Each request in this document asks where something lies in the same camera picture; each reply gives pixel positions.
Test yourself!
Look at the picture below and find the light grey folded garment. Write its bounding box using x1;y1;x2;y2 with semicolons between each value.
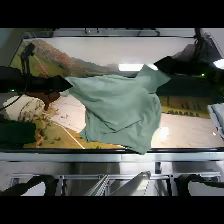
206;102;224;140

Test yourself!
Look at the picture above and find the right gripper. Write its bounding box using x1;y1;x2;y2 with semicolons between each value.
154;55;188;76

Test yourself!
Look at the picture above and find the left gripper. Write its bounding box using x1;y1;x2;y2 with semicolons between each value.
32;75;74;95

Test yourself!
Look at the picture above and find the pale green T-shirt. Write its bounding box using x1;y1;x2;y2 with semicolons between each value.
64;64;172;156

